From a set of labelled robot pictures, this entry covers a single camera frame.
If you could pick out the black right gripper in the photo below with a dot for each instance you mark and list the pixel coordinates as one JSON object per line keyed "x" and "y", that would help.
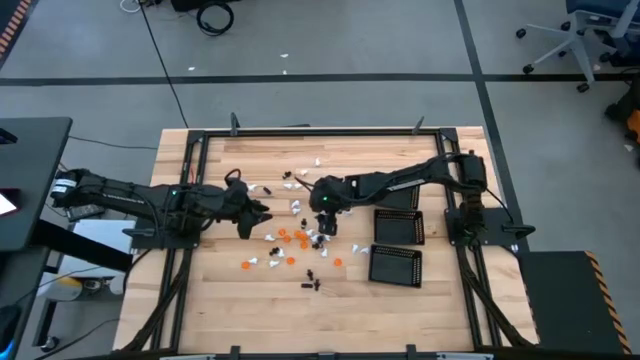
{"x": 332, "y": 195}

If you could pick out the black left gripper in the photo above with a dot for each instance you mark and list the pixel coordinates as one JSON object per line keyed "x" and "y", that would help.
{"x": 236, "y": 200}

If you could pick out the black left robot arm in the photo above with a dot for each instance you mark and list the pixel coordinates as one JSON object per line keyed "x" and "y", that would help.
{"x": 125, "y": 197}

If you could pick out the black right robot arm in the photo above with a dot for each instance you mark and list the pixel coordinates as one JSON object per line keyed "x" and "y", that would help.
{"x": 400, "y": 179}

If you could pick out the black perforated plastic basket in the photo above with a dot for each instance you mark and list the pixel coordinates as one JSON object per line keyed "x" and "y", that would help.
{"x": 406, "y": 201}
{"x": 395, "y": 266}
{"x": 399, "y": 227}

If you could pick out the white board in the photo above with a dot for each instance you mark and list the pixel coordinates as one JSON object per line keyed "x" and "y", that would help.
{"x": 100, "y": 235}

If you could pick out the black desk crossbar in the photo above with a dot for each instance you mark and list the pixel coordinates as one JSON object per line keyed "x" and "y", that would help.
{"x": 80, "y": 245}

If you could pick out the yellow round object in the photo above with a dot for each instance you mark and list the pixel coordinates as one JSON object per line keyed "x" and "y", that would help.
{"x": 67, "y": 289}

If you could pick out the black box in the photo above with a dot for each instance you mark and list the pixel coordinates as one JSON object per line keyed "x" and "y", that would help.
{"x": 185, "y": 4}

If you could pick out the black desk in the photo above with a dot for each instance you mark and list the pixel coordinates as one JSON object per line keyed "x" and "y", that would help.
{"x": 35, "y": 165}

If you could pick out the black platform with hazard stripes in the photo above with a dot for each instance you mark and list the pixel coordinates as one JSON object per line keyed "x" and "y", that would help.
{"x": 565, "y": 300}

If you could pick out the white blue office chair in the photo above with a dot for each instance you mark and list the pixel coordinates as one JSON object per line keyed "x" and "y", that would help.
{"x": 575, "y": 37}

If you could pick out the black mat with orange stripe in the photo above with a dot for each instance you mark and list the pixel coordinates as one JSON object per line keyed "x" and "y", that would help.
{"x": 10, "y": 20}

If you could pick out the black and orange machine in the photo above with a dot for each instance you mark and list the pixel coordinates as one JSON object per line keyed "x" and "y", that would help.
{"x": 627, "y": 107}

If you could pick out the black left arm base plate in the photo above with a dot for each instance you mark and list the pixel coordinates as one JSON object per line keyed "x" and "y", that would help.
{"x": 150, "y": 242}

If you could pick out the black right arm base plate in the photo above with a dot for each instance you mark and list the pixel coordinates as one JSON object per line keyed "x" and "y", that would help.
{"x": 495, "y": 222}

